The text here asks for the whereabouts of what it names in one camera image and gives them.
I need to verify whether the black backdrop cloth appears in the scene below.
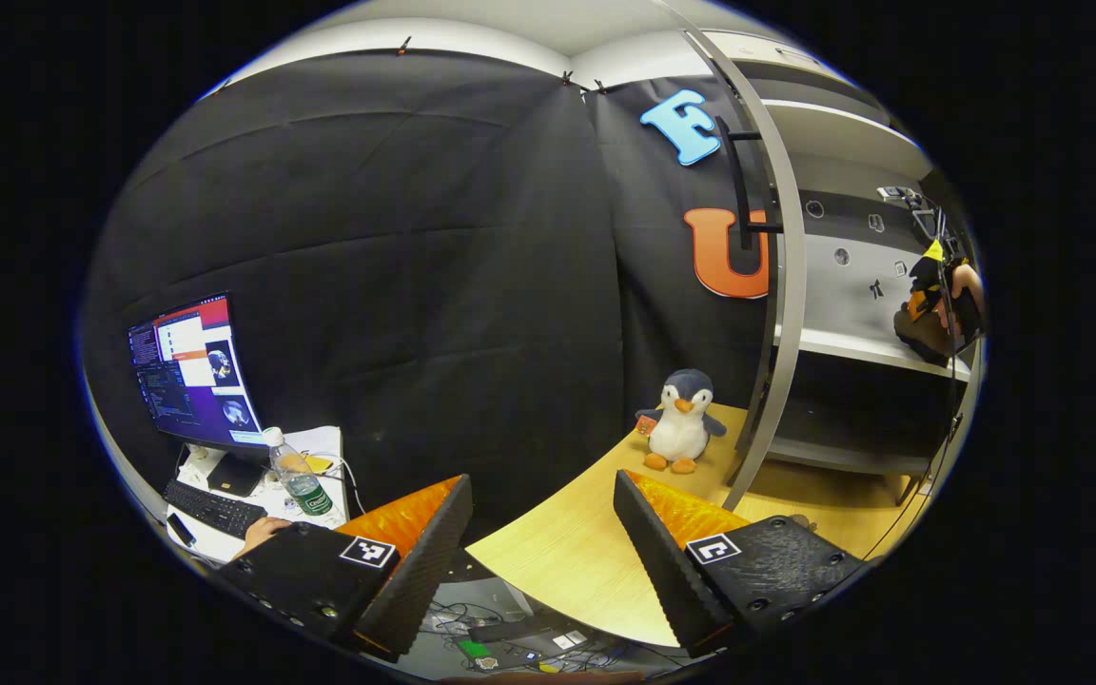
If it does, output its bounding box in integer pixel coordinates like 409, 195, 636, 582
572, 76, 785, 420
82, 48, 627, 572

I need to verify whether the black cable bundle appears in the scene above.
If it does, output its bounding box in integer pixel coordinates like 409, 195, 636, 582
420, 578, 627, 673

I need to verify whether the plush penguin toy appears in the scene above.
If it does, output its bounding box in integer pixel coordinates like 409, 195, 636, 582
636, 369, 728, 475

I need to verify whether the clear plastic water bottle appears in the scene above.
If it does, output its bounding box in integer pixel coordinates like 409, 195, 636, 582
263, 426, 335, 519

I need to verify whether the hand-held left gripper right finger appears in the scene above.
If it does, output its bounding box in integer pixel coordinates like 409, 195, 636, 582
613, 468, 868, 659

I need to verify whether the computer monitor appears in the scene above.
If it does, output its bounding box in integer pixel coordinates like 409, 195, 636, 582
127, 293, 268, 448

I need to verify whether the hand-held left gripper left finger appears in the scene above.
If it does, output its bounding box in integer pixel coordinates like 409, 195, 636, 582
215, 474, 475, 664

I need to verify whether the white shoe cabinet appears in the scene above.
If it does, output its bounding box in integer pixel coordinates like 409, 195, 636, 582
700, 29, 987, 505

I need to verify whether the black keyboard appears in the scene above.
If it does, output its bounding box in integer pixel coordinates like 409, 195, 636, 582
165, 479, 268, 540

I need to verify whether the white shoe cabinet door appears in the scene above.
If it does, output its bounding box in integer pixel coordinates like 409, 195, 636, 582
653, 0, 809, 512

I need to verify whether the white desk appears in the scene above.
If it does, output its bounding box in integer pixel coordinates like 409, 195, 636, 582
163, 425, 351, 564

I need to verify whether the black cabinet door handle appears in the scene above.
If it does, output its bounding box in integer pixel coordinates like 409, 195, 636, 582
714, 116, 785, 250

